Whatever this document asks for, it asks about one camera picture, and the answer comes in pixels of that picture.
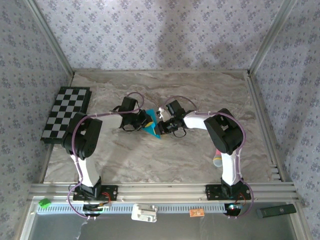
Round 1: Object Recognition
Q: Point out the pink toy microphone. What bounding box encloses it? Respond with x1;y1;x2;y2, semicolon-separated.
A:
212;149;223;168

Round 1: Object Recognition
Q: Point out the black white chessboard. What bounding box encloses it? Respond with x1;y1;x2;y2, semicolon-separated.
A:
40;86;93;145

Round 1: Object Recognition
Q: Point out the small green block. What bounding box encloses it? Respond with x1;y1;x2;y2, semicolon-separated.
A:
38;198;53;209

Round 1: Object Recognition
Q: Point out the long black bar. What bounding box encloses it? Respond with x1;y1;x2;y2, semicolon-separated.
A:
256;203;298;220

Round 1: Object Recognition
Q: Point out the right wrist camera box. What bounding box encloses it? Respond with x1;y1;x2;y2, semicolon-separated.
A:
156;99;187;120

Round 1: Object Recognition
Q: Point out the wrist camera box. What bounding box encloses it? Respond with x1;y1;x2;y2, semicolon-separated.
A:
120;96;139;113
156;99;187;120

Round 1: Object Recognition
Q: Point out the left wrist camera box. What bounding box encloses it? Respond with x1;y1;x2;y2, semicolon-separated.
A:
120;96;139;113

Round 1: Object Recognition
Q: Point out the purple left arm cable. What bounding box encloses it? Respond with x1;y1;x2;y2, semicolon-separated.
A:
66;91;145;221

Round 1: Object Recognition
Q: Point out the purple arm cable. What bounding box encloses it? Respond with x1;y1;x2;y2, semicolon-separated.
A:
66;91;145;221
159;95;255;221

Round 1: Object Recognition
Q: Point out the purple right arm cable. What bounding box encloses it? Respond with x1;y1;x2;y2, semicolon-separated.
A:
159;95;255;221

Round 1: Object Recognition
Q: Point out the aluminium mounting rail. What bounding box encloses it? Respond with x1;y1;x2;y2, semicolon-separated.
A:
27;181;300;204

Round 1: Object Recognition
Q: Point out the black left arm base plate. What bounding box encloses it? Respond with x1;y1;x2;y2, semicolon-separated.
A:
72;184;119;202

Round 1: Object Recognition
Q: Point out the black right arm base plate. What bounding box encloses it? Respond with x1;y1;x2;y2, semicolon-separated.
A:
205;183;252;201

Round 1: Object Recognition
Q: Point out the grey slotted cable duct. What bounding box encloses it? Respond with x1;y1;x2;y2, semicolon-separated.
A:
36;201;232;215

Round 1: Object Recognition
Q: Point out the white plastic bracket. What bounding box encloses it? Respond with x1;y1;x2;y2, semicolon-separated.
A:
131;203;158;223

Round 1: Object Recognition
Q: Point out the aluminium table side rail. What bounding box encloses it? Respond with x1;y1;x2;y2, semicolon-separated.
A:
246;71;287;183

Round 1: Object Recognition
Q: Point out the aluminium frame post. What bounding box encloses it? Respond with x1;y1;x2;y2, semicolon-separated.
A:
24;0;76;77
248;0;299;76

